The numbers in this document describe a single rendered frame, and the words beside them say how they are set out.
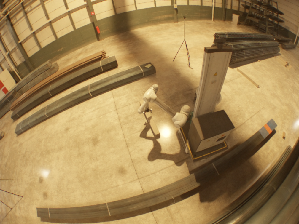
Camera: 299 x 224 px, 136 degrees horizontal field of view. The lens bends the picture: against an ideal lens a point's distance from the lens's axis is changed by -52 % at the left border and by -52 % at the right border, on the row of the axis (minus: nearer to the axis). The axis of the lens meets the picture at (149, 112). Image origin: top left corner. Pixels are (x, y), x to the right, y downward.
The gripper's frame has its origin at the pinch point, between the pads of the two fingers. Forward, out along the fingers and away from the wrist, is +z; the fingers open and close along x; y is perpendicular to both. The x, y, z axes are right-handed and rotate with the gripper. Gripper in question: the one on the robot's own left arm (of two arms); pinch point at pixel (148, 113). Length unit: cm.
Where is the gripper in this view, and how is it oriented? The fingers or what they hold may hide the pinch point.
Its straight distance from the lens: 265.7
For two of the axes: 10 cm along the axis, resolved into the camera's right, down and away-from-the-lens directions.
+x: -9.2, 3.6, -1.3
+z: 1.3, 6.1, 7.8
